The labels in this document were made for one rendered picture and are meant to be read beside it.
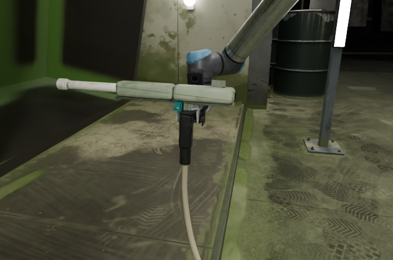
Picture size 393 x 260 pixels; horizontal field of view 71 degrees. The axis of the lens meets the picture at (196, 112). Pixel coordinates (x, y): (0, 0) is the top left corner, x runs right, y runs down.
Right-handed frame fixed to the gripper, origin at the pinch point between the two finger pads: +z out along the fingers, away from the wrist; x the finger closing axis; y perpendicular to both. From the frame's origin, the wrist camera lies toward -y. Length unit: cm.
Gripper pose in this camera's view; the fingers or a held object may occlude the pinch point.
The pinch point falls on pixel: (186, 104)
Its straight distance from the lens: 70.6
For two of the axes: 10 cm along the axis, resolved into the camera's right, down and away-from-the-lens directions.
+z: -1.6, 1.7, -9.7
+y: -0.6, 9.8, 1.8
